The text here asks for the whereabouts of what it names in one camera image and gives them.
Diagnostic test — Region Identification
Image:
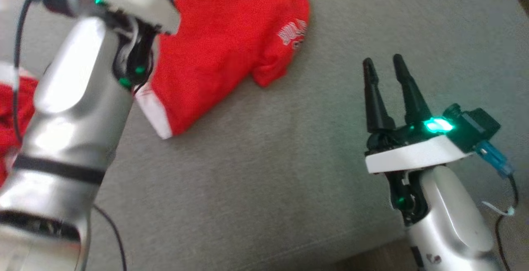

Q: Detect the white cable tie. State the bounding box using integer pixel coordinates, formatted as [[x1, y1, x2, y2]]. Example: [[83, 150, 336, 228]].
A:
[[481, 201, 515, 218]]

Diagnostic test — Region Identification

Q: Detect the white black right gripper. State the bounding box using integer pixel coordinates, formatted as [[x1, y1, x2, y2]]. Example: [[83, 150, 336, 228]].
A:
[[363, 54, 474, 174]]

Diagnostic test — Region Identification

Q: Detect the red jersey with lettering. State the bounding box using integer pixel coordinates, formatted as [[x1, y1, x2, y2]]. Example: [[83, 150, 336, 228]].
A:
[[0, 62, 40, 185]]

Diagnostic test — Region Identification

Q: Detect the thin black cable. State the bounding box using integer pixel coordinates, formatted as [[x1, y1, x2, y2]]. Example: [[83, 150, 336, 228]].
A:
[[93, 204, 127, 271]]

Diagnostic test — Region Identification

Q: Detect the right black cable blue plug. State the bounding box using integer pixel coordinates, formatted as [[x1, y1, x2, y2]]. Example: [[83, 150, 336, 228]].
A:
[[474, 140, 520, 271]]

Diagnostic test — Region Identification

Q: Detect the folded red garment white band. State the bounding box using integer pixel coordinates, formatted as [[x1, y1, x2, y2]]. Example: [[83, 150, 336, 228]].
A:
[[134, 0, 310, 140]]

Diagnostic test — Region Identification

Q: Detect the grey fabric sofa seat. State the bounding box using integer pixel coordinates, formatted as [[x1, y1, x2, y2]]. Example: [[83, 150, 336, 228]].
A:
[[0, 0, 529, 271]]

